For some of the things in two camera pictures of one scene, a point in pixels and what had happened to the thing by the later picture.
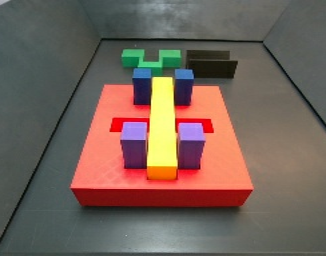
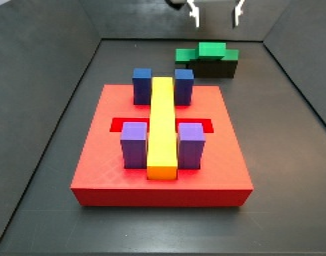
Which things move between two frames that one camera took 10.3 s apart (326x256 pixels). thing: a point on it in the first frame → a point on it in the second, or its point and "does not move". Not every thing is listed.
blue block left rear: (142, 86) does not move
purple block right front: (191, 141) does not move
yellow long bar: (162, 158) does not move
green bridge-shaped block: (134, 59) → (208, 50)
